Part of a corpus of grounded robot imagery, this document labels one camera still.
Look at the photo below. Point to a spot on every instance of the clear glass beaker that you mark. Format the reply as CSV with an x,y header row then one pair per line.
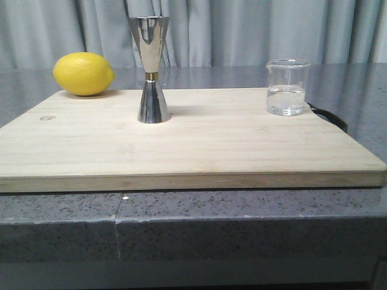
x,y
287,80

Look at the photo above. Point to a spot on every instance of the steel hourglass jigger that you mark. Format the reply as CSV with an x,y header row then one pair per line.
x,y
149,34

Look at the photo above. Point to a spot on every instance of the wooden cutting board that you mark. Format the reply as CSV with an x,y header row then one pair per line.
x,y
215,139

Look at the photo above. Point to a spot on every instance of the yellow lemon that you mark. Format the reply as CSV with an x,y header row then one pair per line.
x,y
83,73

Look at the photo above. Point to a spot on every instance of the grey curtain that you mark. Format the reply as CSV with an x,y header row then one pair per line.
x,y
35,34

